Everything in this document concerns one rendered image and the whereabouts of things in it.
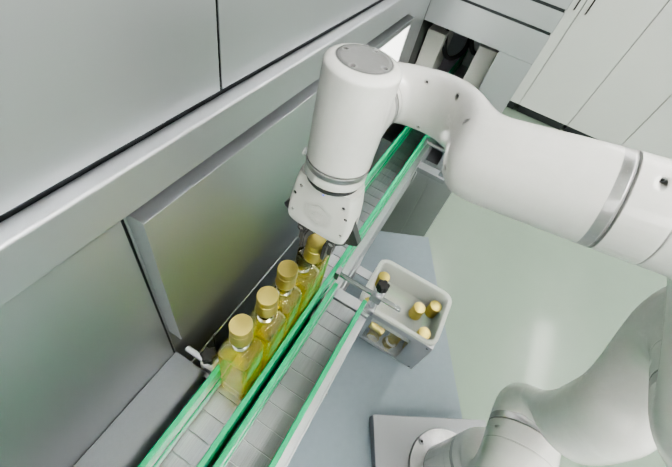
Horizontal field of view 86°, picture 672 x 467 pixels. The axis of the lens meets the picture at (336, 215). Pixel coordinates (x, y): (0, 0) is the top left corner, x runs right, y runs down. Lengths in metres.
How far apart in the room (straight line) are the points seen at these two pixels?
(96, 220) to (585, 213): 0.44
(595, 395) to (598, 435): 0.05
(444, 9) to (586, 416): 1.15
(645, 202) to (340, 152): 0.27
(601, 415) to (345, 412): 0.71
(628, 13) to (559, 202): 3.85
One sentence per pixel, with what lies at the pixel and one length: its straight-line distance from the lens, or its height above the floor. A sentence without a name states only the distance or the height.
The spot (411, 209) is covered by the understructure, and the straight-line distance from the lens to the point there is 1.78.
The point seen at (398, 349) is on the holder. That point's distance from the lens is 1.07.
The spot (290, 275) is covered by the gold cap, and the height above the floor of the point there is 1.33.
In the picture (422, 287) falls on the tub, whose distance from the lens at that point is 1.08.
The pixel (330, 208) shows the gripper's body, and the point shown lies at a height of 1.48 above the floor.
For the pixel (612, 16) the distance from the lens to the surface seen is 4.17.
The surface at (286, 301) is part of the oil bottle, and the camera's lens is 0.65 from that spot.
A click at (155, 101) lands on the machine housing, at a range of 0.43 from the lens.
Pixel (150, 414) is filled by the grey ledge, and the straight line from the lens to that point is 0.83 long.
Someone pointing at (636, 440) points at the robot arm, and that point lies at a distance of 0.60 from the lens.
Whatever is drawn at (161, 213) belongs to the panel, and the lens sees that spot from 0.47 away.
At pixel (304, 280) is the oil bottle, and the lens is 0.68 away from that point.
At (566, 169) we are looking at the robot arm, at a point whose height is 1.68.
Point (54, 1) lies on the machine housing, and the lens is 0.35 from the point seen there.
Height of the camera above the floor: 1.84
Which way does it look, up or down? 48 degrees down
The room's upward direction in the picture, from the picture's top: 17 degrees clockwise
